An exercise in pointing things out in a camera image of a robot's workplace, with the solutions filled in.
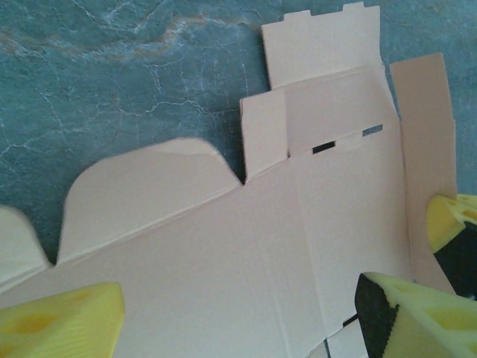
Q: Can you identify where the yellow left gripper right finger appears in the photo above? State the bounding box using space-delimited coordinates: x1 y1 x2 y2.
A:
356 271 477 358

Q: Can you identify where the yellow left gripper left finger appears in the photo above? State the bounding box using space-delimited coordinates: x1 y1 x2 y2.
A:
0 281 126 358

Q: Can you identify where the pink cardboard paper box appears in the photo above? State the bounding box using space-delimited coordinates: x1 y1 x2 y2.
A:
0 1 458 358

